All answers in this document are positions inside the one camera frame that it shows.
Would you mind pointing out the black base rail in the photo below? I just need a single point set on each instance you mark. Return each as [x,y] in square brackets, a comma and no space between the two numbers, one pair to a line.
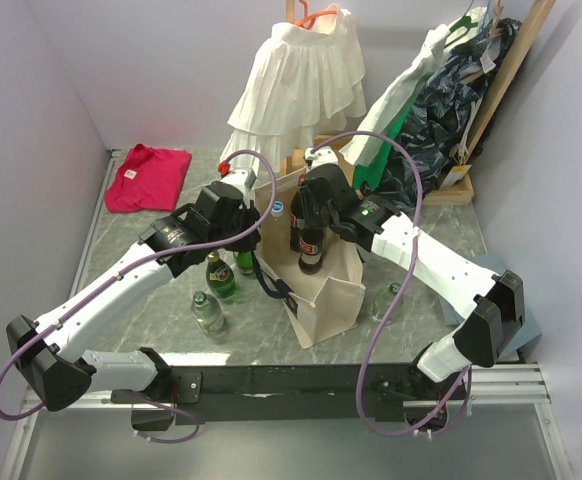
[293,392]

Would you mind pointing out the folded pink shirt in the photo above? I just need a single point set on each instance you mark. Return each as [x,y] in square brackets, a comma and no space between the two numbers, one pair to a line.
[148,179]

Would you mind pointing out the orange clothes hanger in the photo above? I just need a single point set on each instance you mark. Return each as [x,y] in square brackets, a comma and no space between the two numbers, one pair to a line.
[308,20]

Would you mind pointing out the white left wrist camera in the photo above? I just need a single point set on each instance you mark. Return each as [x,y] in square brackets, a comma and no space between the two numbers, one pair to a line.
[242,178]

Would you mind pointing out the dark blue patterned garment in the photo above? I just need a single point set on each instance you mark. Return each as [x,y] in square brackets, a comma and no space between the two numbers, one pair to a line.
[433,137]

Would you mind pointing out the folded light blue cloth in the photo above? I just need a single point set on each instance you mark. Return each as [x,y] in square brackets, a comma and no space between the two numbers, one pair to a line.
[528,331]

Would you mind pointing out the green garment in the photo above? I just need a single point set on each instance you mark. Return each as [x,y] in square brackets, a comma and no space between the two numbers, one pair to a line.
[369,177]

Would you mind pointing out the white shirt on hanger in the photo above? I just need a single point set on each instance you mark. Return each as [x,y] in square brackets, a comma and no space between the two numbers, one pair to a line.
[361,149]

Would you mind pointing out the beige canvas tote bag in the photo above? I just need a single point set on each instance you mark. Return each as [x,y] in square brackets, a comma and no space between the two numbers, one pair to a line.
[320,305]

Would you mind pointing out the clear glass bottle green cap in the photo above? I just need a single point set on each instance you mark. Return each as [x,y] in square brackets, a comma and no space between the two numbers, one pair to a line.
[382,300]
[207,312]

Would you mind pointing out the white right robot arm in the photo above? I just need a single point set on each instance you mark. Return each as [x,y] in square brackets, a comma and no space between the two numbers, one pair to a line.
[490,305]

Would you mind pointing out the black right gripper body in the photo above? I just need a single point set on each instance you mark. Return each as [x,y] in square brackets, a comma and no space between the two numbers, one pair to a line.
[331,218]

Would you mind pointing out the white ruffled dress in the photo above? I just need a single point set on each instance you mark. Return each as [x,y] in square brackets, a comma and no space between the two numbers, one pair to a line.
[303,83]

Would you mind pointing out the green clothes hanger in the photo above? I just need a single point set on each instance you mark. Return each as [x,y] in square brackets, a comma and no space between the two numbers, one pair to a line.
[460,30]

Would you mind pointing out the green glass bottle gold cap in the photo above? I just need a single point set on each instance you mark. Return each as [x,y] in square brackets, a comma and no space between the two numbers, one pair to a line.
[244,262]

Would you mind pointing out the clear plastic bottle blue cap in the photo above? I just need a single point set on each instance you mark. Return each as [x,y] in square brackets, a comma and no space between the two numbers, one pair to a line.
[278,213]

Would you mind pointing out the green glass bottle labelled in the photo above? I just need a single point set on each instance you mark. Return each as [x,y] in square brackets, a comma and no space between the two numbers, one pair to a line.
[219,276]

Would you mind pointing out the small cola bottle red cap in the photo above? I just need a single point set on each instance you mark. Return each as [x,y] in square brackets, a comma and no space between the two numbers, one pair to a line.
[311,244]

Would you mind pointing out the large cola bottle red cap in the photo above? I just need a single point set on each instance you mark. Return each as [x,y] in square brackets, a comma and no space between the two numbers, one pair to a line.
[297,220]

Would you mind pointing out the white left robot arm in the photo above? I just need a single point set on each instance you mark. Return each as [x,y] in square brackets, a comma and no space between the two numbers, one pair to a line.
[53,353]

